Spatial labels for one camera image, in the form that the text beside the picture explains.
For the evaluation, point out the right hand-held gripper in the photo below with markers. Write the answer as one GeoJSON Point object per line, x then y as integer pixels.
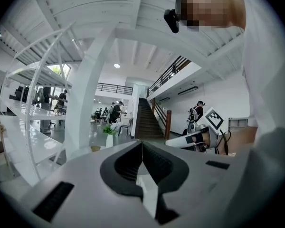
{"type": "Point", "coordinates": [215, 123]}

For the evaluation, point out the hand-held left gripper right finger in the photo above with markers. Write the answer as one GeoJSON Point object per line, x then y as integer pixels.
{"type": "Point", "coordinates": [199, 186]}

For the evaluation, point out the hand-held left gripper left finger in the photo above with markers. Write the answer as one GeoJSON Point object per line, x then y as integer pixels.
{"type": "Point", "coordinates": [85, 193]}

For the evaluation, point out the person's right hand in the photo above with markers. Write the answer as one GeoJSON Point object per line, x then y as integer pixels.
{"type": "Point", "coordinates": [204, 140]}

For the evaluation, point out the dark wooden staircase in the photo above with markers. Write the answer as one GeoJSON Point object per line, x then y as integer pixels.
{"type": "Point", "coordinates": [148, 120]}

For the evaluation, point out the black chair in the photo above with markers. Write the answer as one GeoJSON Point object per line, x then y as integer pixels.
{"type": "Point", "coordinates": [126, 126]}

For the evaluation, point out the white vase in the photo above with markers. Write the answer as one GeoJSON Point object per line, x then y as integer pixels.
{"type": "Point", "coordinates": [109, 141]}

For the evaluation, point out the white cubby shelf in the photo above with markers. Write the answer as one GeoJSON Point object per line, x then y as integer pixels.
{"type": "Point", "coordinates": [238, 122]}

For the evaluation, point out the white and green flowers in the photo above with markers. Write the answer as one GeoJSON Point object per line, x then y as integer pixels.
{"type": "Point", "coordinates": [111, 128]}

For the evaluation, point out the black balcony railing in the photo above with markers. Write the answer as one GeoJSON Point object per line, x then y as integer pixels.
{"type": "Point", "coordinates": [168, 73]}

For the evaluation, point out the person's grey trousers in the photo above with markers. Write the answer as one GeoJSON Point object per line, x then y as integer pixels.
{"type": "Point", "coordinates": [270, 174]}

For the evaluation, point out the black mezzanine railing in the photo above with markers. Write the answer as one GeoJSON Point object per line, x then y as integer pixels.
{"type": "Point", "coordinates": [115, 88]}

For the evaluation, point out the white metal shelf rack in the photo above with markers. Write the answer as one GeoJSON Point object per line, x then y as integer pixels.
{"type": "Point", "coordinates": [33, 117]}

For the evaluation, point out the white structural pillar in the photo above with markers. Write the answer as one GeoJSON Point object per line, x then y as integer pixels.
{"type": "Point", "coordinates": [85, 98]}

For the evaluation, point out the round ceiling light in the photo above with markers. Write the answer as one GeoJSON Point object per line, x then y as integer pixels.
{"type": "Point", "coordinates": [116, 65]}

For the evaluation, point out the person's head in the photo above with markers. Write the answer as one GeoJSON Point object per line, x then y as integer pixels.
{"type": "Point", "coordinates": [213, 6]}

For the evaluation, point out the black head-mounted camera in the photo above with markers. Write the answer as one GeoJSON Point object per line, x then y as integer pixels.
{"type": "Point", "coordinates": [172, 20]}

